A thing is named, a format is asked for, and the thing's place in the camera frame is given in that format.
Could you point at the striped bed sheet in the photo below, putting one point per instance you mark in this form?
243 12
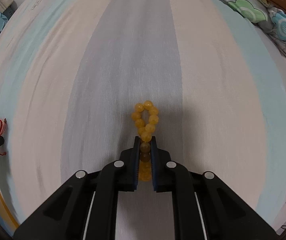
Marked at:
71 72

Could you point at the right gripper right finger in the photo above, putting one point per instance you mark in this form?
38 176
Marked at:
204 207

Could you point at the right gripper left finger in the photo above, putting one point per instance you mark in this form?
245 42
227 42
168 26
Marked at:
85 206

